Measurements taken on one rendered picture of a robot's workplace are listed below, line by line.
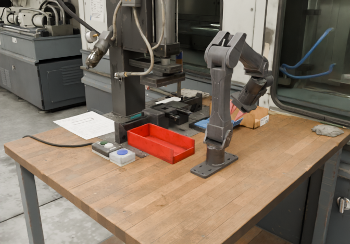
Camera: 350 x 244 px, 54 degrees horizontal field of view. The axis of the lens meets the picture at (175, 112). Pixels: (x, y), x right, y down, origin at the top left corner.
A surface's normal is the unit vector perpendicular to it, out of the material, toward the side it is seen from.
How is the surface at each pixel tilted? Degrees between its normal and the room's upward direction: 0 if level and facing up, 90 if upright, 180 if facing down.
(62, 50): 90
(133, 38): 90
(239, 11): 90
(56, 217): 0
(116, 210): 0
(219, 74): 92
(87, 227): 0
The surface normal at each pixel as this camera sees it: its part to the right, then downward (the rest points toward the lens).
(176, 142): -0.69, 0.24
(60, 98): 0.69, 0.24
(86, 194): 0.00, -0.94
